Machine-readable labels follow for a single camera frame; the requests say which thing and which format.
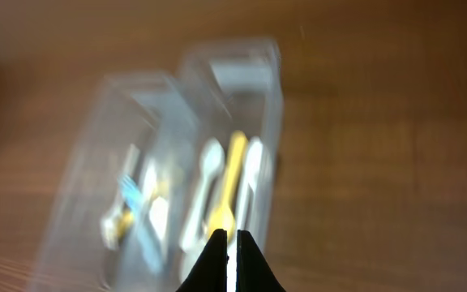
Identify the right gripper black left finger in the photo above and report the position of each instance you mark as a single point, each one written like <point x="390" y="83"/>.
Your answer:
<point x="204" y="267"/>

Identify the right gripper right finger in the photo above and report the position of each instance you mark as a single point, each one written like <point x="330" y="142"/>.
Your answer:
<point x="253" y="271"/>

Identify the yellow plastic spoon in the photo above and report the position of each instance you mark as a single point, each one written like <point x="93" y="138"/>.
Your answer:
<point x="222" y="217"/>

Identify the yellow plastic fork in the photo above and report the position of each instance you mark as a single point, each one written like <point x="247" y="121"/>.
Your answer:
<point x="155" y="203"/>

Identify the white plastic fork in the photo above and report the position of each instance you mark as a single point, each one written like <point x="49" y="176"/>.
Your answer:
<point x="117" y="219"/>

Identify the clear plastic fork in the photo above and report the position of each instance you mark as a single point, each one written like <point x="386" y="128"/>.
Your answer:
<point x="156" y="208"/>

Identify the white spoon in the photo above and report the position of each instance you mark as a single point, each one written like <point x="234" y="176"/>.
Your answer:
<point x="249" y="180"/>

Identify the white spoon diagonal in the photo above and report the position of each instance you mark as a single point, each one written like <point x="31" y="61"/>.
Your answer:
<point x="211" y="164"/>

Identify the light blue plastic fork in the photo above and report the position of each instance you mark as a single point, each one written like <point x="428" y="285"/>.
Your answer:
<point x="144" y="231"/>

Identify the left clear plastic container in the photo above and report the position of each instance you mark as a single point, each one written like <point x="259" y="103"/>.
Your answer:
<point x="150" y="111"/>

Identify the clear plastic container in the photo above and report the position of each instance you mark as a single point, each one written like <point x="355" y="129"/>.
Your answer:
<point x="150" y="111"/>
<point x="235" y="86"/>

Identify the right clear plastic container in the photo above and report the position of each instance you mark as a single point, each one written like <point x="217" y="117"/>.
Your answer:
<point x="235" y="86"/>

